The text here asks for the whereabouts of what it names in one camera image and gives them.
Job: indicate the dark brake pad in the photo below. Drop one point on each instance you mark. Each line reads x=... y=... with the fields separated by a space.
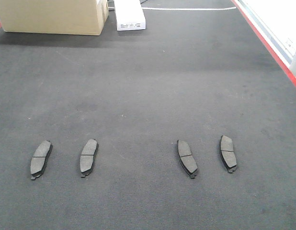
x=186 y=159
x=87 y=157
x=40 y=158
x=227 y=153

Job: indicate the long white box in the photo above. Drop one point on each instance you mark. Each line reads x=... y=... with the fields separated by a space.
x=129 y=15

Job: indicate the large cardboard box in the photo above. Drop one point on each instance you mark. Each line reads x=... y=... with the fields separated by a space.
x=77 y=17

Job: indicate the red conveyor frame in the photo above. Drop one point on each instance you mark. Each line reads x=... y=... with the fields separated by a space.
x=268 y=45

